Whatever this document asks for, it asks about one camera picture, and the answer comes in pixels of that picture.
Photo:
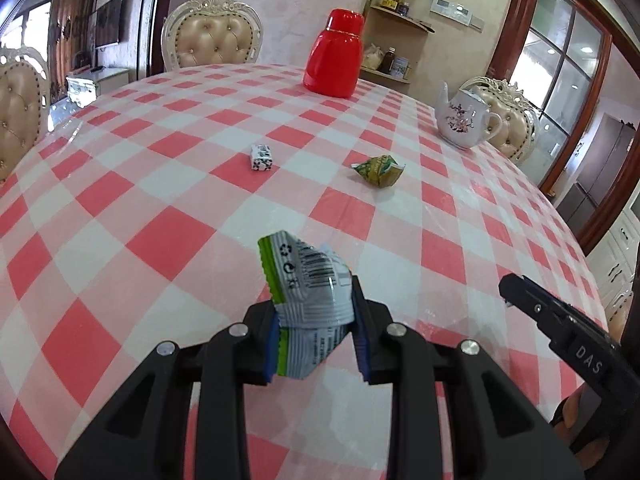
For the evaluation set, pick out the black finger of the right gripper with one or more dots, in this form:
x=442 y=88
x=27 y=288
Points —
x=579 y=342

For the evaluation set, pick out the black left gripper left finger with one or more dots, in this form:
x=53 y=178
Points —
x=140 y=433

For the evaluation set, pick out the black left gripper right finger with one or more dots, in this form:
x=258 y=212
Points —
x=454 y=394

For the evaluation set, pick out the silver green snack packet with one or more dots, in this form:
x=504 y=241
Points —
x=311 y=290

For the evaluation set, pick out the green yellow snack packet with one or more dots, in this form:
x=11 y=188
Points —
x=380 y=171

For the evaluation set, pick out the small white blue candy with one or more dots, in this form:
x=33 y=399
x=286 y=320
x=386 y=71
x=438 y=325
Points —
x=260 y=157

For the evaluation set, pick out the person hand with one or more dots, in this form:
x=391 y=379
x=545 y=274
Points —
x=567 y=412

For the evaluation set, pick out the white drawer cabinet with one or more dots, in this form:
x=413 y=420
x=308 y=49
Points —
x=613 y=261

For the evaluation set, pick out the red white checkered tablecloth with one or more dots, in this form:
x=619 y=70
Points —
x=138 y=221

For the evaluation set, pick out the beige tufted chair right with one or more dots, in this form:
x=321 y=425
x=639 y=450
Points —
x=515 y=138

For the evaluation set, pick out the beige tufted chair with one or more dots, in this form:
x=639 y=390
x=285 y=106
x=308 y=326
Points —
x=515 y=138
x=24 y=105
x=204 y=32

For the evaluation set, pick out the white floral teapot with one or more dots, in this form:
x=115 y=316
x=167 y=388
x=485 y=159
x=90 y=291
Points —
x=465 y=120

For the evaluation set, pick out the glass paned door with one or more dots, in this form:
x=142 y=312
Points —
x=556 y=52

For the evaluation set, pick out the beige tufted chair left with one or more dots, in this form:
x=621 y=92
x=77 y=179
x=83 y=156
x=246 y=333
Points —
x=24 y=105

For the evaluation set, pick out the white tv cabinet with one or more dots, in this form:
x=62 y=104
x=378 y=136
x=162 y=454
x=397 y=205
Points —
x=85 y=87

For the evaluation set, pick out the dark bottle on shelf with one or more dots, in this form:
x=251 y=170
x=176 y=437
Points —
x=387 y=61

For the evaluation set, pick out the wooden corner shelf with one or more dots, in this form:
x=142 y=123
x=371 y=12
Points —
x=385 y=29

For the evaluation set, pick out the red thermos jug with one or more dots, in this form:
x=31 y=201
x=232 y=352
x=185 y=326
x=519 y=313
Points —
x=334 y=62

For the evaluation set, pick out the yellow jar on shelf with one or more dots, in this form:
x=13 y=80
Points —
x=390 y=4

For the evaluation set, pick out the beige tufted chair back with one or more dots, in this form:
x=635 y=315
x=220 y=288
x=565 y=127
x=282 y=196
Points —
x=204 y=32

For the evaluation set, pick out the white wall control panel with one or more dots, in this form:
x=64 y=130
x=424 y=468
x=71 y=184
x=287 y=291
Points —
x=454 y=11

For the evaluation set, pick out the wall mounted television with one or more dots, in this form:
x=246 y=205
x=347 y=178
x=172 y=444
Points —
x=107 y=27

